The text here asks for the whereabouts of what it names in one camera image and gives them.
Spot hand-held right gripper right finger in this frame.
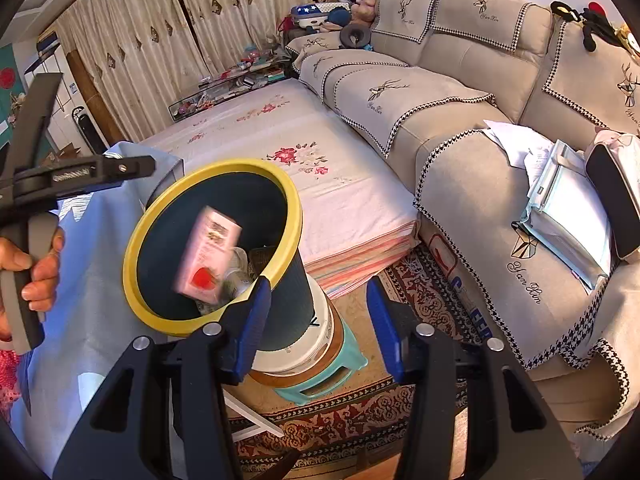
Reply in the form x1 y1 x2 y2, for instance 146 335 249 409
366 280 583 480

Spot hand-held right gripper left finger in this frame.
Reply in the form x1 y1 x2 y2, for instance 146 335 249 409
52 276 273 480

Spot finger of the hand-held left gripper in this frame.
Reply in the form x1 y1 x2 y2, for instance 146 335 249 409
50 156 157 194

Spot pink drink carton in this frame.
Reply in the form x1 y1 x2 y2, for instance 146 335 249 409
172 205 243 306

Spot yellow rimmed dark trash bin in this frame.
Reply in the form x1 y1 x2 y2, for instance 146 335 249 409
122 158 331 351

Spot person's left hand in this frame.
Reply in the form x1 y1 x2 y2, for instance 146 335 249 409
0 227 66 323

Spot black tower fan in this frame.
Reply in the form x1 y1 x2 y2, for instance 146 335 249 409
71 106 109 154

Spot open cardboard box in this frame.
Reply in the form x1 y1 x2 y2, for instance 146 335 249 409
52 142 84 162

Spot white bucket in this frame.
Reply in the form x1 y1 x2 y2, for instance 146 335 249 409
250 272 335 375

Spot teal plastic stool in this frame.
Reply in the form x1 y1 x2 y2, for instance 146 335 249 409
272 327 369 404

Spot printed cardboard box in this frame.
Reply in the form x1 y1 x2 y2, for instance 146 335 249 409
419 220 501 356

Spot white cabinet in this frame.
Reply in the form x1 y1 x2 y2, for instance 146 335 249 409
37 32 84 126

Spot red patterned rug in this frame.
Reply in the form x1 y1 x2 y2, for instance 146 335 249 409
225 245 501 467

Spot beige patterned curtains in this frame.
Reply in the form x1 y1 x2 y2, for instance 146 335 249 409
52 0 341 143

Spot floral bed sheet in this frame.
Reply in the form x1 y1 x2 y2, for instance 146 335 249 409
145 80 421 301

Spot cluttered glass table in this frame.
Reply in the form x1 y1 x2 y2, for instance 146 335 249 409
168 57 294 121

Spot blue tablecloth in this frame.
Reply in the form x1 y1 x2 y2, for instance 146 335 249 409
10 141 241 480

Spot clear plastic document bag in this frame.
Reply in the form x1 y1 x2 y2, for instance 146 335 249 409
520 140 614 292

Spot white papers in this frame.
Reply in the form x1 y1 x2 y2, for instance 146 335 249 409
482 120 557 184

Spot beige sofa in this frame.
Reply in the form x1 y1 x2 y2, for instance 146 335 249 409
285 0 640 441

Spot pile of toys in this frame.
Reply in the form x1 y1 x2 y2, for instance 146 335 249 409
277 0 381 36

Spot pink and black bag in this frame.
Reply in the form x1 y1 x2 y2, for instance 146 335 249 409
584 130 640 264

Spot grey neck pillow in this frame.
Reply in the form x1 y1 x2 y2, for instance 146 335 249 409
340 24 373 52

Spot black plush toy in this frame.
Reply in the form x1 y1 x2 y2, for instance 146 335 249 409
550 0 632 53

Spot yellow plush toy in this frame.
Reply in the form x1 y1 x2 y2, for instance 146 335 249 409
617 22 640 57

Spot white table frame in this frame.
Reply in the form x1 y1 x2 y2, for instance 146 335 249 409
222 390 286 442

